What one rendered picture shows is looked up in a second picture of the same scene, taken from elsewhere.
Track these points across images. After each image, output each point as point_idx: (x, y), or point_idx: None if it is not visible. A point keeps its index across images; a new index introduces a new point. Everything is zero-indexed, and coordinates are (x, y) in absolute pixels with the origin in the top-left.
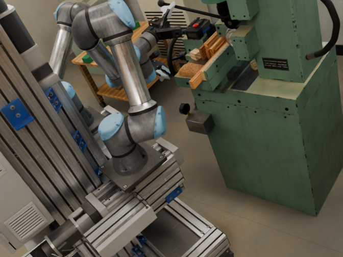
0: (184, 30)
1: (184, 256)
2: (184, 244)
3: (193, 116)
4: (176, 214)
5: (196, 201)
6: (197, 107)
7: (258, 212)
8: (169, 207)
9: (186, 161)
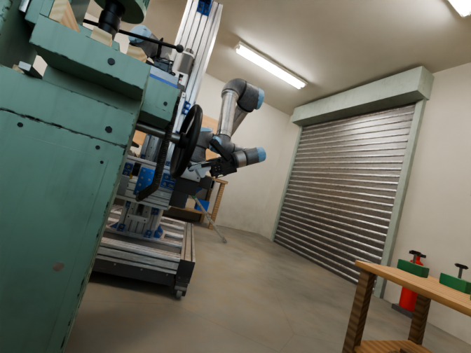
0: (195, 105)
1: None
2: None
3: (122, 174)
4: (103, 237)
5: (111, 302)
6: (137, 192)
7: None
8: (116, 241)
9: (172, 337)
